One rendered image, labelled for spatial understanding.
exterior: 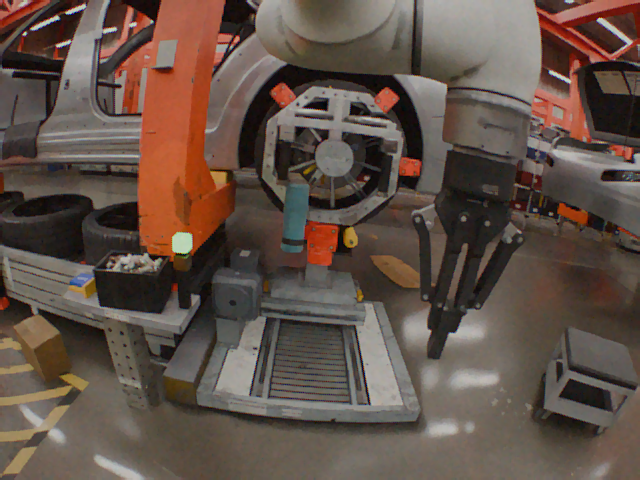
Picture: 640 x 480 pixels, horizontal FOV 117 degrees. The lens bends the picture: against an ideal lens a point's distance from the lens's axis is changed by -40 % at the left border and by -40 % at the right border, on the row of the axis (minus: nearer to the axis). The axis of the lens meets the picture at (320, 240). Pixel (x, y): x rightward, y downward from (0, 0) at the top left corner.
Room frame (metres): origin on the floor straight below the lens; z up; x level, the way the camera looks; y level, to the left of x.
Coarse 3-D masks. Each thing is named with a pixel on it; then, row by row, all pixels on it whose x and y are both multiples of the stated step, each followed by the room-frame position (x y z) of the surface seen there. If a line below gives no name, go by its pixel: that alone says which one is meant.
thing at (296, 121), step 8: (280, 120) 1.09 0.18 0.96; (288, 120) 1.09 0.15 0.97; (296, 120) 1.09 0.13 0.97; (304, 120) 1.10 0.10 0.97; (312, 120) 1.10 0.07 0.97; (320, 120) 1.10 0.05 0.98; (320, 128) 1.10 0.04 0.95; (328, 128) 1.10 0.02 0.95; (336, 128) 1.10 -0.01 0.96; (344, 128) 1.10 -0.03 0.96; (352, 128) 1.10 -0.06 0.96; (360, 128) 1.11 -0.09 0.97; (368, 128) 1.11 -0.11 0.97; (376, 128) 1.11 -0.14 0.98; (376, 136) 1.13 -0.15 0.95; (384, 136) 1.11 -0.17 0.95; (392, 136) 1.11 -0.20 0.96; (400, 136) 1.11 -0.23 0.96
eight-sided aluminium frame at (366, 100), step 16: (304, 96) 1.28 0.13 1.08; (320, 96) 1.29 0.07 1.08; (336, 96) 1.29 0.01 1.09; (352, 96) 1.29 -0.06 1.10; (368, 96) 1.29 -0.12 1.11; (368, 112) 1.36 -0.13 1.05; (272, 128) 1.27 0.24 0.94; (384, 128) 1.30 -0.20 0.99; (272, 144) 1.28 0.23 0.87; (400, 144) 1.30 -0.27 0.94; (272, 160) 1.28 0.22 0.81; (272, 176) 1.28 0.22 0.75; (368, 208) 1.30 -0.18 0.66; (352, 224) 1.30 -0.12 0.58
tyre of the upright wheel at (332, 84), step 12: (312, 84) 1.37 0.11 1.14; (324, 84) 1.37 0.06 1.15; (336, 84) 1.37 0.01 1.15; (348, 84) 1.38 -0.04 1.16; (372, 96) 1.38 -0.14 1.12; (276, 108) 1.36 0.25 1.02; (264, 120) 1.37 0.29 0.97; (396, 120) 1.39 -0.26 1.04; (264, 132) 1.36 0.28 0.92; (264, 144) 1.36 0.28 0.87; (264, 180) 1.36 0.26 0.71; (264, 192) 1.37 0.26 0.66; (396, 192) 1.40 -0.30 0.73; (276, 204) 1.36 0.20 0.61; (384, 204) 1.39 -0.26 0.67; (372, 216) 1.39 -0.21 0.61
